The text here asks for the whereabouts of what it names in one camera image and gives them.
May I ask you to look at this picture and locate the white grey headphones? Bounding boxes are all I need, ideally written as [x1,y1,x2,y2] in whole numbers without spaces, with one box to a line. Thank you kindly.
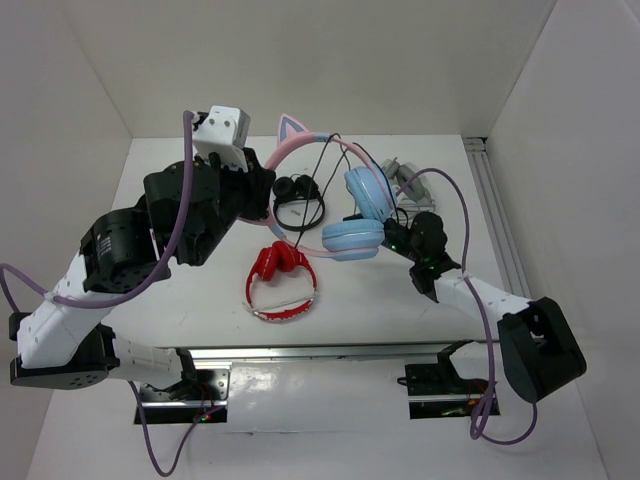
[381,157,436,214]

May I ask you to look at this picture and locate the aluminium rail right side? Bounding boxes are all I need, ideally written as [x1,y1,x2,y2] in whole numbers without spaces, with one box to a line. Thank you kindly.
[462,137,531,298]

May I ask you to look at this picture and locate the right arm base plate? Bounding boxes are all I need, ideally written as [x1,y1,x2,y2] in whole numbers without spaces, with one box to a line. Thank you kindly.
[396,364,488,420]

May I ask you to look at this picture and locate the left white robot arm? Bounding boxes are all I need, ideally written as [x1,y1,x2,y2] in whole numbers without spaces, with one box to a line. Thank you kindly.
[9,148,276,399]

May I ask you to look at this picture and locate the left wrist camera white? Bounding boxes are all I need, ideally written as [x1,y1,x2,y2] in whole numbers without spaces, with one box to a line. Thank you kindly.
[192,106,251,173]

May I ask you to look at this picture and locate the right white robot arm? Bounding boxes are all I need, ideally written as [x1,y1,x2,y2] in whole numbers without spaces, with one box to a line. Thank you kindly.
[383,212,587,404]

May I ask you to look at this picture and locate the purple cable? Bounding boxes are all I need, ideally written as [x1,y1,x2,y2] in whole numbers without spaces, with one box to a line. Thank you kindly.
[394,167,539,446]
[0,110,211,477]

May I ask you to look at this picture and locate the red headphones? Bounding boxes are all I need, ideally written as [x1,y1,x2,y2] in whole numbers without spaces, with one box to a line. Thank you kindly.
[244,240,318,324]

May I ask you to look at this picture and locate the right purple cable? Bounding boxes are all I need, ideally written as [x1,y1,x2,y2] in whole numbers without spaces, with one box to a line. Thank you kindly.
[394,167,539,446]

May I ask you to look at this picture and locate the pink blue cat-ear headphones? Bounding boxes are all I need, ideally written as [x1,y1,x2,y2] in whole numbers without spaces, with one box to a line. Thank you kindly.
[247,114,396,261]

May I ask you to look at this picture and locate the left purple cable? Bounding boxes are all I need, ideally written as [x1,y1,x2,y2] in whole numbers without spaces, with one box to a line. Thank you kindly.
[0,110,211,477]

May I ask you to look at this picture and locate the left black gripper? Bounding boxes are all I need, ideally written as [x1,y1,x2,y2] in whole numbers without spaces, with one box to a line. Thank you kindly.
[185,146,277,267]

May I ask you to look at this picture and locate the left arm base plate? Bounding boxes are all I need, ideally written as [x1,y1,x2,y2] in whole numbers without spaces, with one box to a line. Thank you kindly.
[139,363,231,425]

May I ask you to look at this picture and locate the black small headphones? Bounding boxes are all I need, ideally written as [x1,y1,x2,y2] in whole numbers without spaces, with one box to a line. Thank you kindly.
[272,174,326,233]

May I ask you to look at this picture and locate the aluminium rail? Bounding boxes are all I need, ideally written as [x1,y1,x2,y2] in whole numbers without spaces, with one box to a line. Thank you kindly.
[462,137,531,298]
[184,340,487,363]

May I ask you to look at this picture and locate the aluminium rail front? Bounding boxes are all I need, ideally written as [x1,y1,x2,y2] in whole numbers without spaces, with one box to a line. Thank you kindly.
[184,340,487,363]

